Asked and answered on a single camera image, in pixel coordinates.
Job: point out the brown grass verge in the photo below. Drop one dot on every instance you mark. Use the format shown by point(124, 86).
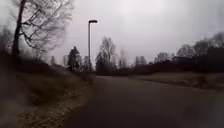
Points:
point(50, 96)

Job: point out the row of trees and bushes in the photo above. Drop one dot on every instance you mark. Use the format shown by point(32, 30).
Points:
point(200, 60)

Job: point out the dark asphalt path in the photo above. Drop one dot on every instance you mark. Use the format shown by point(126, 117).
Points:
point(133, 106)

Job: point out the street lamp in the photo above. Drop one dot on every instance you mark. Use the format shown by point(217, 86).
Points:
point(89, 46)

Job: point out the group of trees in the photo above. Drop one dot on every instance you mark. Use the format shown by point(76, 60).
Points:
point(105, 61)

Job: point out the dark conifer tree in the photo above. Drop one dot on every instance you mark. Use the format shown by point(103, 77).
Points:
point(73, 60)

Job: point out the large bare tree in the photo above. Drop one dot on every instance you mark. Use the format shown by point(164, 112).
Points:
point(16, 40)

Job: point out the brown grass strip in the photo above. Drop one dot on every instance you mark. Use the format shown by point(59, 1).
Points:
point(186, 79)

